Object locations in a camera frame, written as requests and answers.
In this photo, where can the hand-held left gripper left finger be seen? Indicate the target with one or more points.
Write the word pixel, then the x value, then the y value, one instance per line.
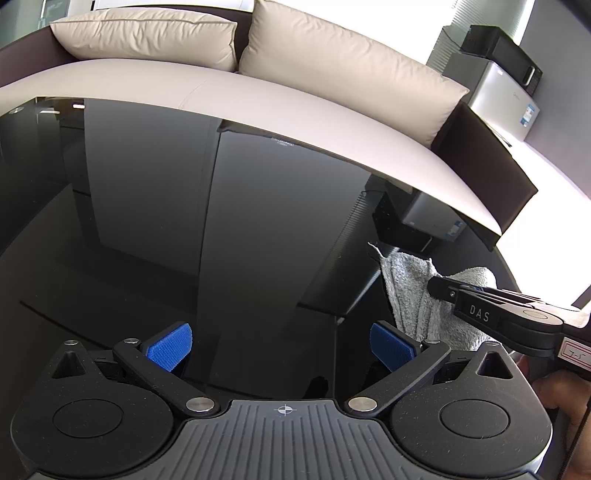
pixel 168 346

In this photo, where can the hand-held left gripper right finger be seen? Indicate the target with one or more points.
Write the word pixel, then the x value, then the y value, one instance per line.
pixel 390 346

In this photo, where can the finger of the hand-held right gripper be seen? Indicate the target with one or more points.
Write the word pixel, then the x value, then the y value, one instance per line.
pixel 475 307

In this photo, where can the grey fluffy towel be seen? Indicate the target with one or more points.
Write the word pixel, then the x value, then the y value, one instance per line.
pixel 411 295

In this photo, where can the person's right hand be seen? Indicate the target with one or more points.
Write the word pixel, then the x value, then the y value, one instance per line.
pixel 561 392

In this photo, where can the silver mini fridge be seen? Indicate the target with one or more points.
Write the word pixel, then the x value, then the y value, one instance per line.
pixel 494 97

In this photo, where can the brown sofa with beige seat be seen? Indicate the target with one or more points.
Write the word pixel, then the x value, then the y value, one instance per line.
pixel 277 110

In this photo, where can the black microwave oven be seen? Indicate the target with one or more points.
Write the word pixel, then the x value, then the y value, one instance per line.
pixel 501 48

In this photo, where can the large beige cushion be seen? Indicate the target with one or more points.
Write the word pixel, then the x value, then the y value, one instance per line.
pixel 351 64

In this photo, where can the small beige cushion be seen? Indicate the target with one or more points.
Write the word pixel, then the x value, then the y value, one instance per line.
pixel 147 34

